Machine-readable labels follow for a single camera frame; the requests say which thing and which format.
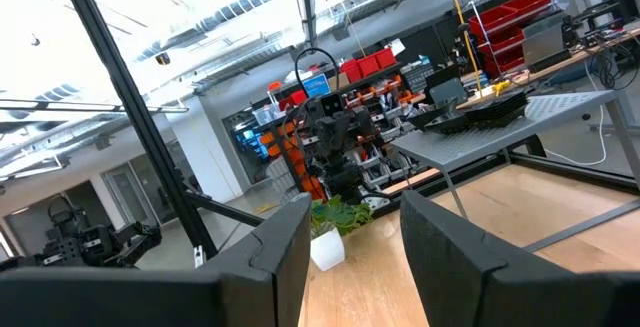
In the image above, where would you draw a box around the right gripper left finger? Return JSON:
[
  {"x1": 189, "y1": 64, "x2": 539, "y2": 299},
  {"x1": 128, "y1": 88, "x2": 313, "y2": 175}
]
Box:
[{"x1": 0, "y1": 192, "x2": 312, "y2": 327}]

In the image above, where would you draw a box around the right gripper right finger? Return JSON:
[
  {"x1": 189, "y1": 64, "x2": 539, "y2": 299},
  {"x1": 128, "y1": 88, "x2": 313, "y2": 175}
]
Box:
[{"x1": 399, "y1": 190, "x2": 640, "y2": 327}]

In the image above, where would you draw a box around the black wavy-edged square plate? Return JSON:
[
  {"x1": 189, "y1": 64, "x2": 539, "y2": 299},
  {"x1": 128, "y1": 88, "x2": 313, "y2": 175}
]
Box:
[{"x1": 405, "y1": 102, "x2": 454, "y2": 131}]

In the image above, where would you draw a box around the black rounded square plate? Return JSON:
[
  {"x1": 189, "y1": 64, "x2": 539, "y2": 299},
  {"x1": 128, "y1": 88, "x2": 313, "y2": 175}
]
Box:
[{"x1": 427, "y1": 111, "x2": 484, "y2": 136}]

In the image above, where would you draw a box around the small black square plate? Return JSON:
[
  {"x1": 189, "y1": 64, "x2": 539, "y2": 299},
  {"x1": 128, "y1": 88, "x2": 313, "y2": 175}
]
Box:
[{"x1": 464, "y1": 90, "x2": 530, "y2": 129}]

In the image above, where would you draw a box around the black rack with parts bins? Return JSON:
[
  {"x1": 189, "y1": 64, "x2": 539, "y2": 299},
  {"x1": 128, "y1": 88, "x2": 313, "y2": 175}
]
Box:
[{"x1": 259, "y1": 56, "x2": 416, "y2": 203}]

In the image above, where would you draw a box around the blue sign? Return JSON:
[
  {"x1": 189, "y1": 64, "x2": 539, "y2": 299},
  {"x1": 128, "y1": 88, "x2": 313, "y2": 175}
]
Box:
[{"x1": 302, "y1": 73, "x2": 332, "y2": 99}]

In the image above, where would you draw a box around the small red storage bin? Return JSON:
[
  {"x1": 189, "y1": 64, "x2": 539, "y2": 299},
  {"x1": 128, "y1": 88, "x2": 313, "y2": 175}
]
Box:
[
  {"x1": 340, "y1": 59, "x2": 362, "y2": 84},
  {"x1": 374, "y1": 47, "x2": 398, "y2": 71},
  {"x1": 357, "y1": 54, "x2": 381, "y2": 78}
]

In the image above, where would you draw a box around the green plant in white pot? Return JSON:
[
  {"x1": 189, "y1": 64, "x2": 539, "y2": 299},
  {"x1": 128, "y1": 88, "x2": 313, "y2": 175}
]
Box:
[{"x1": 308, "y1": 194, "x2": 375, "y2": 273}]

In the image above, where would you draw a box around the black cabinet with lit screen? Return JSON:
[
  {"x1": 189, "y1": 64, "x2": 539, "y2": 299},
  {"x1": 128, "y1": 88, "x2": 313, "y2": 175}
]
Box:
[{"x1": 222, "y1": 108, "x2": 274, "y2": 171}]

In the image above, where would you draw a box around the dark grey flat panel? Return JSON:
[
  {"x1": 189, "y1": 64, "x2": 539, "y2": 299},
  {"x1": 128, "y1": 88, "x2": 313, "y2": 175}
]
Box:
[{"x1": 428, "y1": 77, "x2": 470, "y2": 112}]

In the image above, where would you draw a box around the black flat monitor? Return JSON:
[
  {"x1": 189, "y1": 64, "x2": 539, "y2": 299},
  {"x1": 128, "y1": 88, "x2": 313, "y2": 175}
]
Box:
[{"x1": 424, "y1": 63, "x2": 462, "y2": 90}]

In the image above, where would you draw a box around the grey perforated metal shelf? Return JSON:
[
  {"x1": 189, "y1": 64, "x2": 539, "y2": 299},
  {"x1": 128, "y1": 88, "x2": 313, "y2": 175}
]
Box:
[{"x1": 391, "y1": 88, "x2": 640, "y2": 254}]

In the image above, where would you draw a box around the grey laptop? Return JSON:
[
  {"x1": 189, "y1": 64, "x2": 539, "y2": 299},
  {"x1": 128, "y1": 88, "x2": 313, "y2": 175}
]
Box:
[{"x1": 521, "y1": 23, "x2": 567, "y2": 67}]

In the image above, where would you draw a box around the wooden desk with grey legs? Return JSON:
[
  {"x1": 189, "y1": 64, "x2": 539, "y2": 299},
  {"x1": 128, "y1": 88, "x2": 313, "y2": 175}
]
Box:
[{"x1": 454, "y1": 26, "x2": 640, "y2": 113}]

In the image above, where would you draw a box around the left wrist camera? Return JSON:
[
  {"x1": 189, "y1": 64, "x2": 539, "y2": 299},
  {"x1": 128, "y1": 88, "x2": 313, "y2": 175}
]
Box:
[{"x1": 319, "y1": 93, "x2": 346, "y2": 118}]

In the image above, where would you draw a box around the black left wrist camera cable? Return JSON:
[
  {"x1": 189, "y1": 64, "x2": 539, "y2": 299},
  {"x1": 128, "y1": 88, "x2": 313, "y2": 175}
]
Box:
[{"x1": 293, "y1": 46, "x2": 342, "y2": 98}]

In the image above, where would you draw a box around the white floor cable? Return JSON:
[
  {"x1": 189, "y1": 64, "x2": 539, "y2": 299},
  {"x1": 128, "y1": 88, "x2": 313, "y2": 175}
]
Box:
[{"x1": 543, "y1": 61, "x2": 609, "y2": 167}]

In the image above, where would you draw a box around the black aluminium table frame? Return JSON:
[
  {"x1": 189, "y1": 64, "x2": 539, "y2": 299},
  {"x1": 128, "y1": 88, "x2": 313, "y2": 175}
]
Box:
[{"x1": 52, "y1": 0, "x2": 640, "y2": 268}]

